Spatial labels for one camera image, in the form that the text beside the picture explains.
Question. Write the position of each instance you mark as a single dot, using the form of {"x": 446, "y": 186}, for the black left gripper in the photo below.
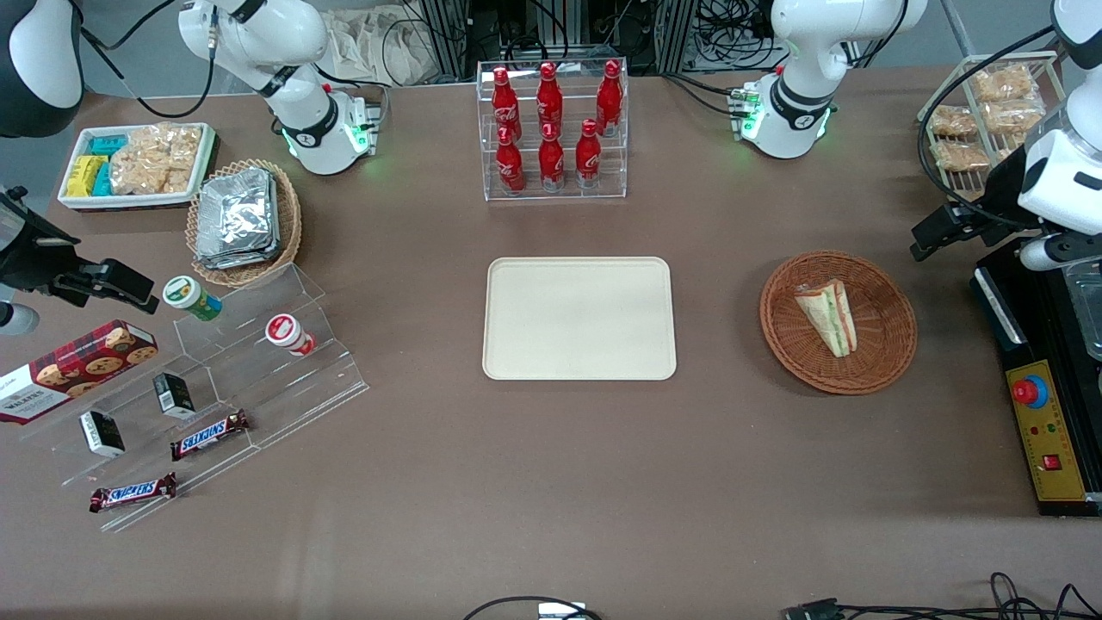
{"x": 999, "y": 200}

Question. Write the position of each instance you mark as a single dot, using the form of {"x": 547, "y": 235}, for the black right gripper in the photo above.
{"x": 33, "y": 256}

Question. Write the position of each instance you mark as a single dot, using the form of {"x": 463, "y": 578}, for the triangular sandwich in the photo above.
{"x": 828, "y": 317}

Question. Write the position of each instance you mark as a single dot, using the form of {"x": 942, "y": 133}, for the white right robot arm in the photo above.
{"x": 297, "y": 52}

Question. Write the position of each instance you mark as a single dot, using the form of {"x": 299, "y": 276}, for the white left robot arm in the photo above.
{"x": 818, "y": 52}

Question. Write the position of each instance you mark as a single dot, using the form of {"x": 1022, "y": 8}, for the round brown wicker basket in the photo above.
{"x": 887, "y": 336}

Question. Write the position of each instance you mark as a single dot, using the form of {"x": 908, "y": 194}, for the oval tan wicker basket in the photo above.
{"x": 288, "y": 215}

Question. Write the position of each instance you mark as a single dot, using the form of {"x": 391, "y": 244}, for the beige plastic tray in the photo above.
{"x": 578, "y": 319}

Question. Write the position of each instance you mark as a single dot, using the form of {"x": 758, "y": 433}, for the clear bagged pastry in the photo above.
{"x": 1014, "y": 116}
{"x": 952, "y": 120}
{"x": 960, "y": 156}
{"x": 1003, "y": 83}

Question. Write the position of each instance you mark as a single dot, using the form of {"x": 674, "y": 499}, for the white rectangular dish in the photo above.
{"x": 77, "y": 200}

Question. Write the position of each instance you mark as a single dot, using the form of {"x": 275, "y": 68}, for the red tartan cookie box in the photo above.
{"x": 73, "y": 370}

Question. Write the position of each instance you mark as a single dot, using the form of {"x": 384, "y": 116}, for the green lidded snack cup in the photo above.
{"x": 189, "y": 296}

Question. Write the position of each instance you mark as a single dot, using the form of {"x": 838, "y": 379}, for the teal snack packet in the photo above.
{"x": 102, "y": 181}
{"x": 108, "y": 145}

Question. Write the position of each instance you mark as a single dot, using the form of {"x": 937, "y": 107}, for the yellow snack packet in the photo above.
{"x": 83, "y": 176}

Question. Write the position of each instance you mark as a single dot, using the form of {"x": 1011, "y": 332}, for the small black box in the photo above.
{"x": 175, "y": 394}
{"x": 102, "y": 433}

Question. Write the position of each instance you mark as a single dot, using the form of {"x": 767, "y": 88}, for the clear bag of crackers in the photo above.
{"x": 155, "y": 159}

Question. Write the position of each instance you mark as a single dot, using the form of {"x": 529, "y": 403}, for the black yellow control box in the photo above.
{"x": 1046, "y": 344}

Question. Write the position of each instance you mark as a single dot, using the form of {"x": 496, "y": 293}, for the silver foil packet stack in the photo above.
{"x": 237, "y": 220}

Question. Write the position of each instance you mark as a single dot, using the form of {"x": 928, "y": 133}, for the clear plastic container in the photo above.
{"x": 1086, "y": 306}

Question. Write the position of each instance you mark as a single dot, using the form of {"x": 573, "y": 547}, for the red emergency stop button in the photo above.
{"x": 1030, "y": 392}

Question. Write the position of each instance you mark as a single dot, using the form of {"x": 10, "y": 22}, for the brown Snickers bar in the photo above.
{"x": 209, "y": 435}
{"x": 133, "y": 492}

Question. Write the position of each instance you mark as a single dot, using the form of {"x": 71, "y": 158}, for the red lidded snack cup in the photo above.
{"x": 288, "y": 334}

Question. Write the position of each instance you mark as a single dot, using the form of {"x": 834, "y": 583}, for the clear acrylic stepped display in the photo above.
{"x": 284, "y": 396}

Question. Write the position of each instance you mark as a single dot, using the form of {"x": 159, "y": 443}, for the beige crumpled cloth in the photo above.
{"x": 379, "y": 43}

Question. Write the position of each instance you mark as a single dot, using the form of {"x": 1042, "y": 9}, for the red cola bottle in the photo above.
{"x": 510, "y": 165}
{"x": 549, "y": 99}
{"x": 609, "y": 96}
{"x": 551, "y": 164}
{"x": 588, "y": 159}
{"x": 503, "y": 102}

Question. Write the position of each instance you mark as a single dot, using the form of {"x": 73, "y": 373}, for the clear acrylic bottle rack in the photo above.
{"x": 570, "y": 191}

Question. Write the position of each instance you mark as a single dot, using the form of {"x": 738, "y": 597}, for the small white device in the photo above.
{"x": 561, "y": 611}

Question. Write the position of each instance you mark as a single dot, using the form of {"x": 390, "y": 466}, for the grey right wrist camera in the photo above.
{"x": 15, "y": 319}

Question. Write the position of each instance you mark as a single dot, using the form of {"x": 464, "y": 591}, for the aluminium frame post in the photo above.
{"x": 448, "y": 34}
{"x": 673, "y": 34}

